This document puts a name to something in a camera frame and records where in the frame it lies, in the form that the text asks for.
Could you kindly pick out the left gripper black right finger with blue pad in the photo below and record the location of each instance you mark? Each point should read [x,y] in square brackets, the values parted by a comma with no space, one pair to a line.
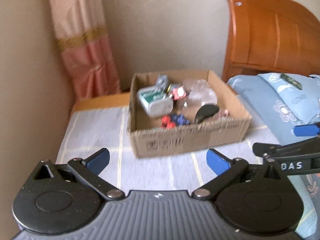
[254,198]

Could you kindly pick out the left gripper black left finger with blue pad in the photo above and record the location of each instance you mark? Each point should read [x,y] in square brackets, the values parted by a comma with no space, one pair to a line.
[64,197]

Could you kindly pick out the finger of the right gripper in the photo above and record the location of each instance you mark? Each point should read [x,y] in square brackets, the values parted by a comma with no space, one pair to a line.
[303,150]
[309,130]

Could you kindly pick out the clear plastic cup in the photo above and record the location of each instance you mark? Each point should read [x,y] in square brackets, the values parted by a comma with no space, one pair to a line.
[199,93]

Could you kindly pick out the red toy train car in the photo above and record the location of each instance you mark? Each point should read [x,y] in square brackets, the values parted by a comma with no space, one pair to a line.
[177,93]

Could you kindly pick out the light blue floral pillow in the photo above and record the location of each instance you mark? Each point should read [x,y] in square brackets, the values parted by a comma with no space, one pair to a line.
[281,105]

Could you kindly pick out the pink crumpled wrapper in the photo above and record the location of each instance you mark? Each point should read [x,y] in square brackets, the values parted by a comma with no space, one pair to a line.
[224,113]

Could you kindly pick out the orange wooden headboard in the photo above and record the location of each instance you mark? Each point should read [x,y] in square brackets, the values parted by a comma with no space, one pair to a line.
[271,36]

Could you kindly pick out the blue toy train car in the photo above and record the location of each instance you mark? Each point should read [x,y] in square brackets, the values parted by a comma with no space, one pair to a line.
[174,120]

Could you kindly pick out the cardboard box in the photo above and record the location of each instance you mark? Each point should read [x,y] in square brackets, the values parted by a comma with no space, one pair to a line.
[149,139]

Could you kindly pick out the white green labelled container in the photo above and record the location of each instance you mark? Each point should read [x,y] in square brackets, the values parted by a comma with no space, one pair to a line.
[155,102]

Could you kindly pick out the grey toy figure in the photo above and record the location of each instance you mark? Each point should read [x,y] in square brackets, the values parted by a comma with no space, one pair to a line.
[163,82]

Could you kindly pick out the pink curtain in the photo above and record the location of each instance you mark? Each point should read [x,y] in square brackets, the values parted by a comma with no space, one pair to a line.
[82,39]

